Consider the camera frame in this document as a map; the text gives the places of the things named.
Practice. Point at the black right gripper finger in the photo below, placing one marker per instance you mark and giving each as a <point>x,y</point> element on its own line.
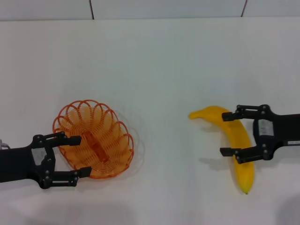
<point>248,154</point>
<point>230,116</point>

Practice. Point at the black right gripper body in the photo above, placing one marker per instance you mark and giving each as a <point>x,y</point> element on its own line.
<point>283,129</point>

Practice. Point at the yellow banana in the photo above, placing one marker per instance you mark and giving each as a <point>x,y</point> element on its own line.
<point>239,136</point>

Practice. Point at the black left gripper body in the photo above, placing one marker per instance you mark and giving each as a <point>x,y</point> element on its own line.
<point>21,164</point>

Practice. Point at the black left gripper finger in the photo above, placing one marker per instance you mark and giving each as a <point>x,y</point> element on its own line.
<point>68,175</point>
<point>72,140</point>

